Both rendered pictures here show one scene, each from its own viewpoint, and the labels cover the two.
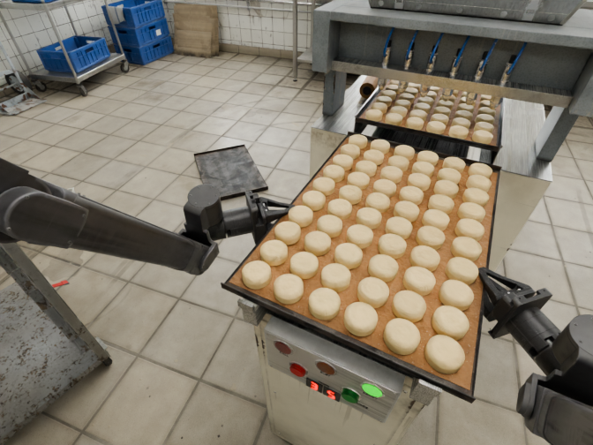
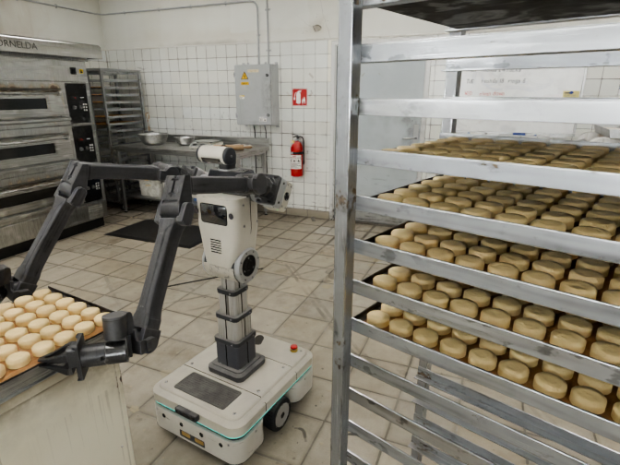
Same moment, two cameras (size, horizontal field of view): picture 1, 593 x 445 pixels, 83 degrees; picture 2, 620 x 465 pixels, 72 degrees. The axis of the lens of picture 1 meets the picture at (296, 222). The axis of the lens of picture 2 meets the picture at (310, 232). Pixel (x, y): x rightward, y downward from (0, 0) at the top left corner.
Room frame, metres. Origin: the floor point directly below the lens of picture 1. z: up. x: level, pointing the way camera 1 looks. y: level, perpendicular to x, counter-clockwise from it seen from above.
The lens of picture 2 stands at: (1.41, 0.71, 1.52)
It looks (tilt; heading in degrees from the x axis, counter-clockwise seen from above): 18 degrees down; 183
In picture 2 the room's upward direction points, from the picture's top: straight up
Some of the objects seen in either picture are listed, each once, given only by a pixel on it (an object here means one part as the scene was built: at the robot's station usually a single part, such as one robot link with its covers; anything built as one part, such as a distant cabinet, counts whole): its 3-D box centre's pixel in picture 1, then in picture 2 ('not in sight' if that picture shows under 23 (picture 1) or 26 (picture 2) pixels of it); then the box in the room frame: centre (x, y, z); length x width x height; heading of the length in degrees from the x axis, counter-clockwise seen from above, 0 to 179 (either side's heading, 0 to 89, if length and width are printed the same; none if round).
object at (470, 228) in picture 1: (469, 230); not in sight; (0.47, -0.34, 0.91); 0.05 x 0.05 x 0.02
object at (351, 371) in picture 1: (327, 369); not in sight; (0.26, -0.06, 0.77); 0.24 x 0.04 x 0.14; 64
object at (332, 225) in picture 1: (329, 226); (29, 340); (0.48, -0.07, 0.91); 0.05 x 0.05 x 0.02
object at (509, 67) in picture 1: (506, 76); not in sight; (0.86, -0.53, 1.07); 0.06 x 0.03 x 0.18; 154
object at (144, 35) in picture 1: (140, 31); not in sight; (4.67, 1.94, 0.30); 0.60 x 0.40 x 0.20; 160
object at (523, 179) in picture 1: (423, 164); not in sight; (1.47, -0.65, 0.42); 1.28 x 0.72 x 0.84; 154
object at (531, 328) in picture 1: (530, 328); not in sight; (0.27, -0.36, 0.90); 0.07 x 0.07 x 0.10; 18
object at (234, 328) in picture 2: not in sight; (236, 347); (-0.35, 0.26, 0.36); 0.13 x 0.13 x 0.40; 63
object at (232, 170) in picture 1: (228, 170); not in sight; (2.02, 0.49, 0.01); 0.60 x 0.40 x 0.03; 22
